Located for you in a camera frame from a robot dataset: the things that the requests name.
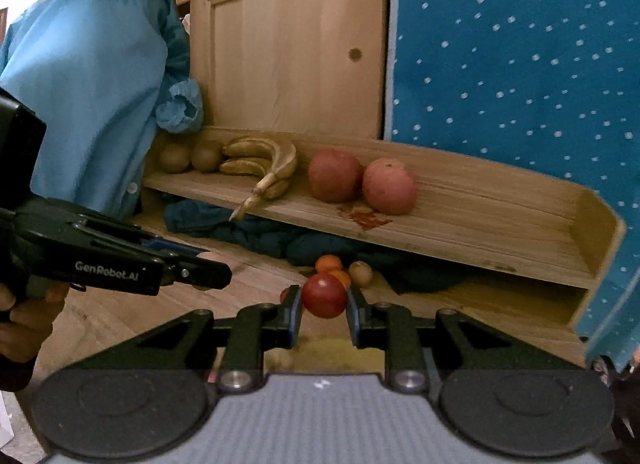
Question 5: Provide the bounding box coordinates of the dark red apple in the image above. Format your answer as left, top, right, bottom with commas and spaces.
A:
307, 148, 364, 203
362, 157, 418, 215

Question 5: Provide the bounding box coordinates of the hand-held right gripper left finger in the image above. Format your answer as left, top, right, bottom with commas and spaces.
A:
65, 285, 303, 392

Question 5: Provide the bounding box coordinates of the person's left hand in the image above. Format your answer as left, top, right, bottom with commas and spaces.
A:
0, 281, 70, 390

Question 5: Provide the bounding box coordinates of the light blue shirt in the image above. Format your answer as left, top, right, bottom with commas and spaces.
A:
0, 0, 205, 220

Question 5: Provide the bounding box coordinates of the blue dotted fabric wardrobe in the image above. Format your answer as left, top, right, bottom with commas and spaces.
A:
382, 0, 640, 375

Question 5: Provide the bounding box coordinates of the brown banana bunch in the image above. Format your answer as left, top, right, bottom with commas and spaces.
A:
219, 136, 299, 221

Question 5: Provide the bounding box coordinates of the wooden desk shelf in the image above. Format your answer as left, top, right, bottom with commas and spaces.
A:
142, 125, 627, 340

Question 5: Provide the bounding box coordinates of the dark blue cloth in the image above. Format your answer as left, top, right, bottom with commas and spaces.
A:
164, 199, 471, 295

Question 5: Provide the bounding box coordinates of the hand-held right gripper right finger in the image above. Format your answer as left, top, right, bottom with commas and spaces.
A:
346, 285, 586, 392

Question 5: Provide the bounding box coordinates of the wooden panel frame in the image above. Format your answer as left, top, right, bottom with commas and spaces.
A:
172, 0, 391, 140

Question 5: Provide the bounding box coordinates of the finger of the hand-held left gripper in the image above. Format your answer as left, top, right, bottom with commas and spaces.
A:
162, 253, 234, 291
139, 238, 212, 259

